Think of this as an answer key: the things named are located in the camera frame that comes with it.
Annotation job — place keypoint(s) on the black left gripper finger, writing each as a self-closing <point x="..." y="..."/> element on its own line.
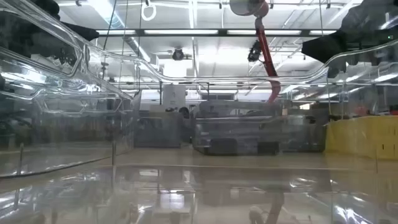
<point x="84" y="32"/>

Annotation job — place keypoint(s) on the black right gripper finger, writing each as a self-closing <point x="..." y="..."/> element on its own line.
<point x="326" y="48"/>
<point x="337" y="69"/>

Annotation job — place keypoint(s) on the smoke grey plastic bin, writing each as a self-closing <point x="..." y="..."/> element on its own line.
<point x="236" y="133"/>
<point x="303" y="133"/>

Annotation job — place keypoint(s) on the yellow plastic basket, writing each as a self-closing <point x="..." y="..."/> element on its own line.
<point x="363" y="137"/>

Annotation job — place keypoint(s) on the silver and red lamp head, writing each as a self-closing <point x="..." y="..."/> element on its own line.
<point x="247" y="7"/>

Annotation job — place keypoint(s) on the round black ceiling fixture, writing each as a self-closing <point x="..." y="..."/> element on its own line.
<point x="178" y="54"/>

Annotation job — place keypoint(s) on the black overhead light bar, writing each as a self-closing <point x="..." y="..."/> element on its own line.
<point x="222" y="32"/>

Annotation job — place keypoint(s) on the white poster board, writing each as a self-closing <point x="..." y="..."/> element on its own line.
<point x="174" y="96"/>

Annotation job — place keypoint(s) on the person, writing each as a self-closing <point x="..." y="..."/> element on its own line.
<point x="184" y="112"/>

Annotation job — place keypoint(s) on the silver ventilation duct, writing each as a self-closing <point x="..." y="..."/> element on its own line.
<point x="133" y="43"/>

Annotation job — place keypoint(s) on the black camera on lamp arm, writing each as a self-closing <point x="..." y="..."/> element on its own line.
<point x="254" y="51"/>

